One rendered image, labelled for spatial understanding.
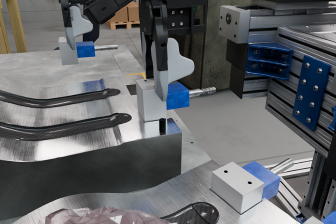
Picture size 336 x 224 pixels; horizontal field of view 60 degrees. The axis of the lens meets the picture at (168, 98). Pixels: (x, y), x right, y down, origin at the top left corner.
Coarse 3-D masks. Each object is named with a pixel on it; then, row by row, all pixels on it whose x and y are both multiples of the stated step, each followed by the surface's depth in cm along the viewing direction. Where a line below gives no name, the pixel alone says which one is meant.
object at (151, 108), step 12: (144, 84) 45; (168, 84) 48; (180, 84) 48; (144, 96) 43; (156, 96) 44; (168, 96) 45; (180, 96) 45; (144, 108) 44; (156, 108) 45; (168, 108) 46; (144, 120) 45; (156, 120) 45
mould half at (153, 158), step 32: (32, 96) 54; (128, 96) 53; (128, 128) 43; (0, 160) 35; (32, 160) 37; (64, 160) 38; (96, 160) 40; (128, 160) 41; (160, 160) 43; (0, 192) 37; (32, 192) 38; (64, 192) 40; (96, 192) 42
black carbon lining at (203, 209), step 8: (184, 208) 34; (192, 208) 34; (200, 208) 34; (208, 208) 34; (168, 216) 32; (176, 216) 33; (184, 216) 33; (192, 216) 33; (200, 216) 33; (208, 216) 33; (216, 216) 32
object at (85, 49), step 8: (64, 40) 65; (64, 48) 65; (80, 48) 66; (88, 48) 67; (96, 48) 69; (104, 48) 69; (112, 48) 70; (64, 56) 65; (72, 56) 66; (80, 56) 67; (88, 56) 67; (64, 64) 66
